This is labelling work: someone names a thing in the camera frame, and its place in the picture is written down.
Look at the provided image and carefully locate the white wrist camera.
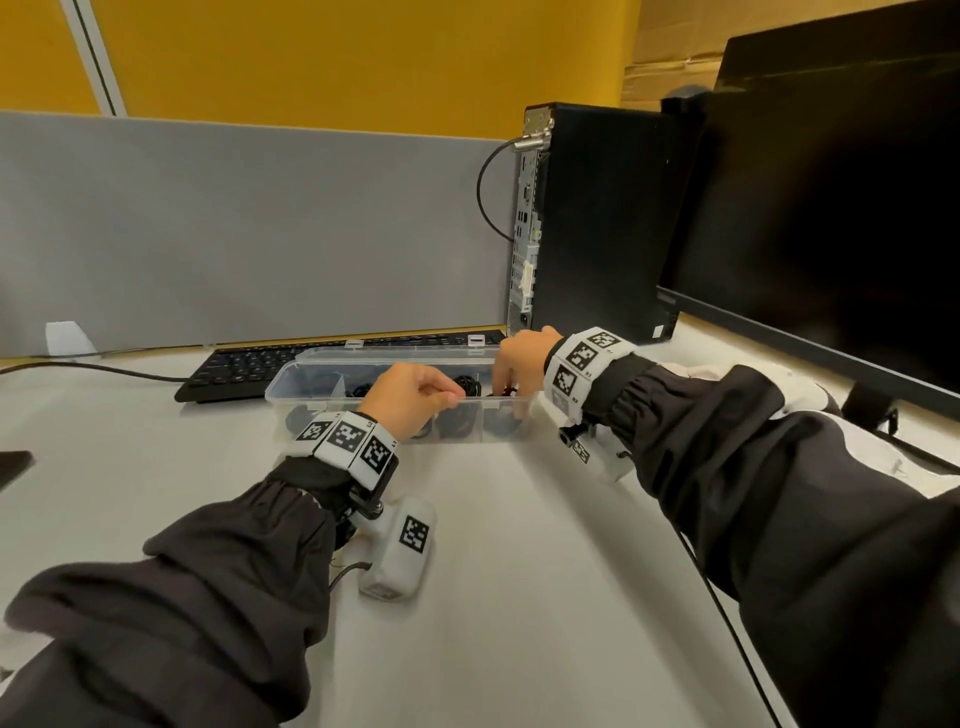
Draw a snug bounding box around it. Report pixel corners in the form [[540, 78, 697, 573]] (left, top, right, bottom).
[[358, 496, 438, 603], [558, 423, 635, 483]]

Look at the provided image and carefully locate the grey webcam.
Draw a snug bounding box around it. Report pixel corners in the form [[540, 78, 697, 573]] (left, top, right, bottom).
[[661, 84, 712, 115]]

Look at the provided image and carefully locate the person's right hand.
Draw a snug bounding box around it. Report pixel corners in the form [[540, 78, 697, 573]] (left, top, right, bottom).
[[489, 326, 564, 420]]

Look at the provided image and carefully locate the person's left forearm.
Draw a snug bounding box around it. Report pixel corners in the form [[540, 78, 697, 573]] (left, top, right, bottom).
[[0, 455, 399, 728]]

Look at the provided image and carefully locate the small white plastic bracket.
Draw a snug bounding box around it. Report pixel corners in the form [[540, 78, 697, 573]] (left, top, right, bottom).
[[44, 320, 99, 356]]

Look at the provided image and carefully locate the thin lock cable silver plug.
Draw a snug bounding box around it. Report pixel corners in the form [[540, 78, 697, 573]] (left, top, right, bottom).
[[476, 134, 554, 243]]

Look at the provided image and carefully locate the yellow partition panel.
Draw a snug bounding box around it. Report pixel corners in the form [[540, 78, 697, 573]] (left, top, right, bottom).
[[0, 0, 643, 142]]

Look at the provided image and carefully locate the left wrist marker band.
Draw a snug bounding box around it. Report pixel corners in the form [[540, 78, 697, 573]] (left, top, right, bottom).
[[293, 410, 399, 493]]

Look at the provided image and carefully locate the wide black monitor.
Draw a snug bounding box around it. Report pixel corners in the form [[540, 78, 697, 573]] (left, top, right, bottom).
[[656, 0, 960, 474]]

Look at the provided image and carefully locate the black desk power cable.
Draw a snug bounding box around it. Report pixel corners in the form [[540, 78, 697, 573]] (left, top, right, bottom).
[[0, 361, 189, 385]]

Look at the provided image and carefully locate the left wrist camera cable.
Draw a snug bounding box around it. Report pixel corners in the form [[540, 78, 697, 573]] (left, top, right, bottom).
[[327, 560, 373, 594]]

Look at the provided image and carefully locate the person's left hand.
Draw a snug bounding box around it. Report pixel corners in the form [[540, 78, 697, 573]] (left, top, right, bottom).
[[358, 363, 466, 444]]

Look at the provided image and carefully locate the grey desk partition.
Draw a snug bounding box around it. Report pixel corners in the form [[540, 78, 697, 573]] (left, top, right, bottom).
[[0, 110, 519, 360]]

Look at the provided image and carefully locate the black monitor with square stand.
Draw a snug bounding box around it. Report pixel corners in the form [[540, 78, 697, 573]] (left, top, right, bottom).
[[0, 449, 35, 493]]

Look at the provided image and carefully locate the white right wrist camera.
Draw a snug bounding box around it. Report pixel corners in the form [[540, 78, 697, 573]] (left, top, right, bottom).
[[558, 423, 635, 483]]

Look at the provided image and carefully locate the clear plastic compartment box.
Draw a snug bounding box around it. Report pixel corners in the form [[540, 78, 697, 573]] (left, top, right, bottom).
[[264, 344, 538, 445]]

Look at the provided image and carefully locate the black keyboard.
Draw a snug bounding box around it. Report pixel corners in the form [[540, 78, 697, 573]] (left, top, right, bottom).
[[173, 328, 508, 405]]

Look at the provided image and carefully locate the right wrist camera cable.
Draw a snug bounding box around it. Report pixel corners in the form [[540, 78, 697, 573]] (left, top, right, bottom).
[[674, 528, 781, 728]]

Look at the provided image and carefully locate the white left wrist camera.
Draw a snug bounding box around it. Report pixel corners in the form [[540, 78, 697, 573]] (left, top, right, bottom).
[[358, 496, 438, 603]]

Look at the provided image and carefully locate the right wrist marker band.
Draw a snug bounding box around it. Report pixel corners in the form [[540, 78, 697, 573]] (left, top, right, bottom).
[[543, 327, 637, 425]]

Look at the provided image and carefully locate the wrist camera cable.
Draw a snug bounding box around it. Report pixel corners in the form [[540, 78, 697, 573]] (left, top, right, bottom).
[[674, 528, 781, 728], [327, 560, 373, 594]]

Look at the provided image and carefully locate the person's right forearm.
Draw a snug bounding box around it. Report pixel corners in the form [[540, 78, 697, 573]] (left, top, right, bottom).
[[543, 333, 960, 728]]

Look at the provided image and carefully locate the wrist marker band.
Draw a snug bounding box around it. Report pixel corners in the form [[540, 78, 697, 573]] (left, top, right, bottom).
[[543, 327, 637, 425], [293, 410, 399, 493]]

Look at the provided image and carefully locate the brown cardboard box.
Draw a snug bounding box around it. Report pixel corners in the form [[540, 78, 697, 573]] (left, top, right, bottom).
[[620, 0, 909, 112]]

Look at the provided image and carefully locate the black desktop computer tower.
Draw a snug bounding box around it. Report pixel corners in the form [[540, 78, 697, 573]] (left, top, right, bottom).
[[507, 102, 703, 346]]

